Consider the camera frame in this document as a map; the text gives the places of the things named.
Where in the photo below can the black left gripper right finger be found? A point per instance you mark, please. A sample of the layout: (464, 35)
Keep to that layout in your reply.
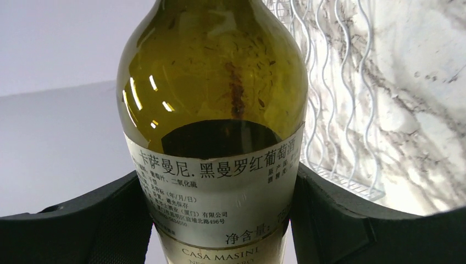
(332, 225)

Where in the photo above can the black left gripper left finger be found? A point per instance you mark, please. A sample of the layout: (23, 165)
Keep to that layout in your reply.
(110, 224)

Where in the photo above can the green wine bottle white label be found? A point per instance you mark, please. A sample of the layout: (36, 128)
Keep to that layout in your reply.
(212, 98)

